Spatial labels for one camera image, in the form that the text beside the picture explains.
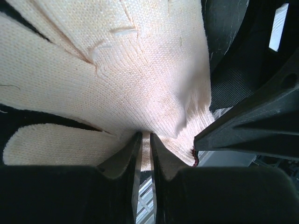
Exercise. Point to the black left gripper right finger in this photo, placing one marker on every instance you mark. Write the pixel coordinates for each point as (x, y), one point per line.
(219, 195)

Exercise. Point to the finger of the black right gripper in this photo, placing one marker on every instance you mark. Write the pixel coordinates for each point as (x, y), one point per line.
(266, 123)

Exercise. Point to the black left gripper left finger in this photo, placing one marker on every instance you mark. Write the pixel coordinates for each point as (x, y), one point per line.
(105, 194)

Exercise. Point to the aluminium front rail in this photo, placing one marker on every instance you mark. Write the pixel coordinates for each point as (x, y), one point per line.
(145, 206)

